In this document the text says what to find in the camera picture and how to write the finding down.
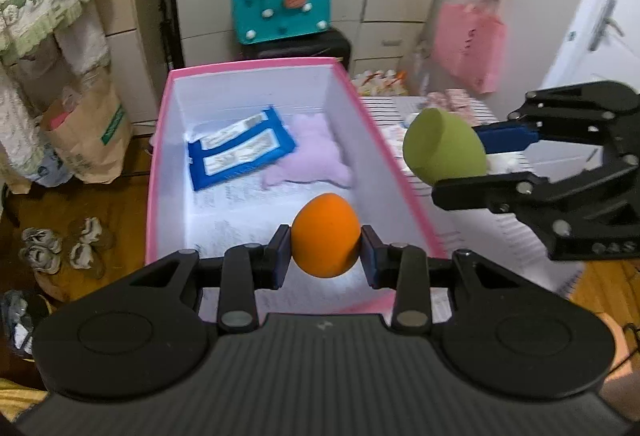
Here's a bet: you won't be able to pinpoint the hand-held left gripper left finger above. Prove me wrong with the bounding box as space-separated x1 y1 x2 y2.
127 225 293 333

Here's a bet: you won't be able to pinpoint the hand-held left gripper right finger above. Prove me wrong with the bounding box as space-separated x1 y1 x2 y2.
360 225 527 335

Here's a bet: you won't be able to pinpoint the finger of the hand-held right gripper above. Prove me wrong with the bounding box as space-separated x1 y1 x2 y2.
472 80 640 155
432 172 640 263

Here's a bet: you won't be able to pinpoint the small white plush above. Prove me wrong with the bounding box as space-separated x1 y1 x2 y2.
487 153 521 174

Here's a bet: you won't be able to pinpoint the orange egg-shaped sponge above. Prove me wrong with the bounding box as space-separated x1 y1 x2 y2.
291 193 362 277

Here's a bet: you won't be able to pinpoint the green egg-shaped sponge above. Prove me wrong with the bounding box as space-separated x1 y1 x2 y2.
402 108 488 184

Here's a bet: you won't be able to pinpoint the pink floral scrunchie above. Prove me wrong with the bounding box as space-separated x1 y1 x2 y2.
425 89 473 110

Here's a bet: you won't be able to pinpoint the white tissue packet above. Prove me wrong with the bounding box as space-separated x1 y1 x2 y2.
389 123 412 153

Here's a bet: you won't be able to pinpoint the pink cardboard box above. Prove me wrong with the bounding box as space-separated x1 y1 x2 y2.
145 57 448 317

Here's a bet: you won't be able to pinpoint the purple plush toy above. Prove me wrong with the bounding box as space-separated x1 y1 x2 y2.
262 112 353 191

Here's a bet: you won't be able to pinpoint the blue wet wipes packet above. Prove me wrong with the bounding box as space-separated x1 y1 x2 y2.
187 106 298 191

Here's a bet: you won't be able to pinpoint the striped tablecloth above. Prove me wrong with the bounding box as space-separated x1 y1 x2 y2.
360 96 586 301

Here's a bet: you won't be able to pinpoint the pink paper bag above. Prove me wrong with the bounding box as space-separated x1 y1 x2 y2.
432 0 508 94

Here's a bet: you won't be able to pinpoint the small pink white trinkets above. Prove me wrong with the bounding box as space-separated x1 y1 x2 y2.
352 70 406 96

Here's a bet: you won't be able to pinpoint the black suitcase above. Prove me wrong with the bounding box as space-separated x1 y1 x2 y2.
240 28 352 71

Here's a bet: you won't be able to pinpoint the brown paper bag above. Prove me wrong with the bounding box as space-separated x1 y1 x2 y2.
40 76 133 184

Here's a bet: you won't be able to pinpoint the dark bag on floor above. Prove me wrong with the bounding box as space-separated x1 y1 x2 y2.
0 291 51 357

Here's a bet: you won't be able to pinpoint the yellow bedding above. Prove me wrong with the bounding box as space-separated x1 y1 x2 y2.
0 378 48 422

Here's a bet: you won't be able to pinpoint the metal door handle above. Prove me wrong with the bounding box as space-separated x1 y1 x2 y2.
590 0 626 51

